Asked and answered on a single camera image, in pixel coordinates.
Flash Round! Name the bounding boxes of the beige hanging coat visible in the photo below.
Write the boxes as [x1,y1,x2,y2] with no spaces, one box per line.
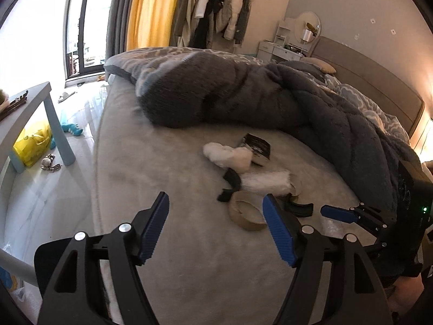
[174,0,204,46]

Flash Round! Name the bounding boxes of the tan pillow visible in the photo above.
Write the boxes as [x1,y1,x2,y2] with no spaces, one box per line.
[301,57,337,74]

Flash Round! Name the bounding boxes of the grey padded headboard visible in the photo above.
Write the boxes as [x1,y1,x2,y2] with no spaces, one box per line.
[309,35,425,139]

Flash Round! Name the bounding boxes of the black strap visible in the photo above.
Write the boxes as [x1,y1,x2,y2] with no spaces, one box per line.
[216,169,241,202]

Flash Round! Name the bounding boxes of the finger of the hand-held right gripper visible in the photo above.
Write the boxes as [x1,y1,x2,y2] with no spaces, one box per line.
[320,202,389,234]

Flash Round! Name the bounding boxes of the black framed glass door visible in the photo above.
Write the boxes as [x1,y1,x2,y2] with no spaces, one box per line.
[64,0,116,78]

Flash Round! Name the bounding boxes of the patterned grey white quilt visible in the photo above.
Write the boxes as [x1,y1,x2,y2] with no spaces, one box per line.
[325,74,410,143]

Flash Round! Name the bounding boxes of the grey curtain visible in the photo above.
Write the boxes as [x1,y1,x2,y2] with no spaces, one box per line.
[105,0,136,56]

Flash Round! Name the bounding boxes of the dark grey hanging garment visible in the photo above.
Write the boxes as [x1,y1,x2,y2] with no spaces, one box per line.
[235,0,252,44]

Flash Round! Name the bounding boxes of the yellow curtain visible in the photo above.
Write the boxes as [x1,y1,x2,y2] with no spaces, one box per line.
[126,0,185,52]

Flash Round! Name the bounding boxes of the black curved plastic piece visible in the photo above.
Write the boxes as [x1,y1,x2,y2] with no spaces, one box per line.
[284,194,314,218]

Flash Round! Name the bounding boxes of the blue plush toy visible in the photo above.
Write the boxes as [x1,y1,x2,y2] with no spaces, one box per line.
[51,122,84,150]

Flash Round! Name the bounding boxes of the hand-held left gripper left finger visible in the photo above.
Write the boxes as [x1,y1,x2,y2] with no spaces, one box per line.
[37,191,170,325]

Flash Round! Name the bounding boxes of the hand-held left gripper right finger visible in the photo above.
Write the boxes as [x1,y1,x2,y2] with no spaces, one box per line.
[262,194,395,325]

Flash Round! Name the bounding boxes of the keychain with charms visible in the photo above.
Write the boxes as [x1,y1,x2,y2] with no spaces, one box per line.
[41,154,62,171]

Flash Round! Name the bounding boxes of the white dressing table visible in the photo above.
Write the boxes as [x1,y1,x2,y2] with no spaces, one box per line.
[259,18,315,63]

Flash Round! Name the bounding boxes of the yellow plastic bag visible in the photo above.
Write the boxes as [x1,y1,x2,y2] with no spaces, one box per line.
[13,120,53,168]

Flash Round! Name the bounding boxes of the white furry cloth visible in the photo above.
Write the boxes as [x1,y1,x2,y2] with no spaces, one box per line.
[242,171,303,197]

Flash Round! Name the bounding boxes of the person's right forearm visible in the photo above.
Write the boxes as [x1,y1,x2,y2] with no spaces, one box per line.
[392,274,433,325]

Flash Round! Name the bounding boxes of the cardboard tape roll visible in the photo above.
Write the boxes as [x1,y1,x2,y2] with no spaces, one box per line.
[228,190,271,232]

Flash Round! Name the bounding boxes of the black hanging garment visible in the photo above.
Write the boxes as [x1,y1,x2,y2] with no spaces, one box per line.
[193,0,227,50]

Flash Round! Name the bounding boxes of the dark grey fleece blanket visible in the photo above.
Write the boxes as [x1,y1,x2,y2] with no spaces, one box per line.
[103,47,423,231]

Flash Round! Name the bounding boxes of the light blue table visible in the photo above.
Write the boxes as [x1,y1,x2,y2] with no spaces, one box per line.
[0,81,77,287]

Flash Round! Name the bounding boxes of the white puffy jacket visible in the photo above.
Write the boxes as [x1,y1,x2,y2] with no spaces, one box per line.
[215,0,244,41]

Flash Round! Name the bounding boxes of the round white mirror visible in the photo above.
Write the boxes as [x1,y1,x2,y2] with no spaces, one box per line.
[294,11,321,45]

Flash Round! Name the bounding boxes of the black packet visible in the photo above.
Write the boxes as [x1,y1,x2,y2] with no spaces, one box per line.
[238,133,272,166]

